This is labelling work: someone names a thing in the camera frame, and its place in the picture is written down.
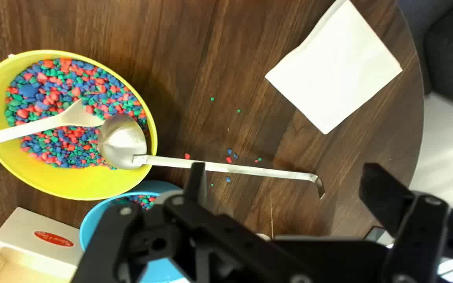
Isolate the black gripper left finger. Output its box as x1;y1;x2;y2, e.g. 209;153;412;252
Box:
71;162;318;283

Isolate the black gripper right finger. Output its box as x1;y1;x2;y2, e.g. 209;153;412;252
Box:
357;162;453;283

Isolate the blue bowl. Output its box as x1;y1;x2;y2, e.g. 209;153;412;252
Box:
77;180;192;283

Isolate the yellow bowl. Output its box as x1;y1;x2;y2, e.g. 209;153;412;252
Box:
0;49;161;203

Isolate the light wooden box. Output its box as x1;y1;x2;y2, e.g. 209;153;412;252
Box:
0;206;85;283

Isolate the colourful beads pile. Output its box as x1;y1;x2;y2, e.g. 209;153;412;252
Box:
126;194;161;211
3;59;150;170

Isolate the metal ladle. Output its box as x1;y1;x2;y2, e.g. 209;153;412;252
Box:
98;114;327;200

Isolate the white paper napkin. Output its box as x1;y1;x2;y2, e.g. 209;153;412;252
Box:
263;0;405;137

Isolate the dark blue-grey sofa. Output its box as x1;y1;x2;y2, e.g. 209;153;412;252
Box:
397;0;453;109

